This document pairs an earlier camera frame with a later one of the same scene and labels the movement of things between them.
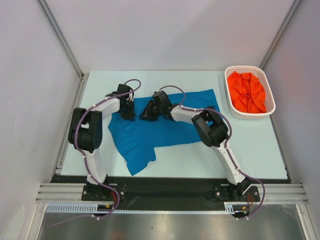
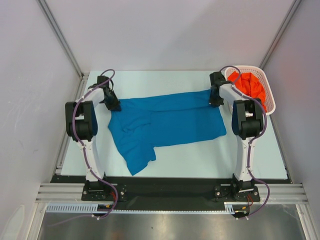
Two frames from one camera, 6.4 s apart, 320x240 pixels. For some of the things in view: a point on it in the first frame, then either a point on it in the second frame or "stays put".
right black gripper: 151,110 to 215,98
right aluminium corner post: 295,4 stays put
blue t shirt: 137,139 stays put
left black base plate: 93,192 stays put
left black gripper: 129,116 to 115,106
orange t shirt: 247,92 stays put
